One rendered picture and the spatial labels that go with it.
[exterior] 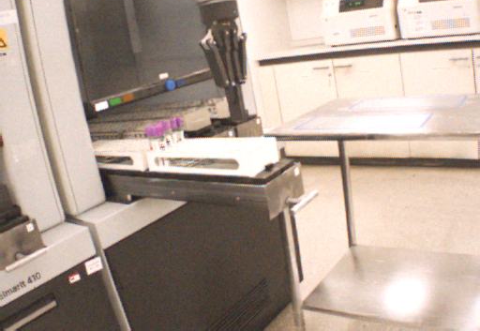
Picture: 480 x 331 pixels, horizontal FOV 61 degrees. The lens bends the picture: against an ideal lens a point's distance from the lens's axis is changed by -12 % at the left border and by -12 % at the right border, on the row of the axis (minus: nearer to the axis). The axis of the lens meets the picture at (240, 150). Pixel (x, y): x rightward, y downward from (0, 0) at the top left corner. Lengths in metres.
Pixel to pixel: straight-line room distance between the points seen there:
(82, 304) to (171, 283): 0.29
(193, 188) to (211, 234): 0.42
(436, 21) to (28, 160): 2.60
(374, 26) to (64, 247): 2.60
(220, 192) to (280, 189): 0.12
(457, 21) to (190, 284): 2.36
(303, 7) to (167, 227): 3.14
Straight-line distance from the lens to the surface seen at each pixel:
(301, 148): 3.61
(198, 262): 1.33
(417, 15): 3.10
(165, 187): 1.02
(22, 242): 0.98
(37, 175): 1.08
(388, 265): 1.56
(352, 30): 3.25
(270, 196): 0.86
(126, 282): 1.16
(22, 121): 1.07
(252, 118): 1.51
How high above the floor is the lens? 1.08
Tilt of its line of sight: 14 degrees down
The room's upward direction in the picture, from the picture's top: 10 degrees counter-clockwise
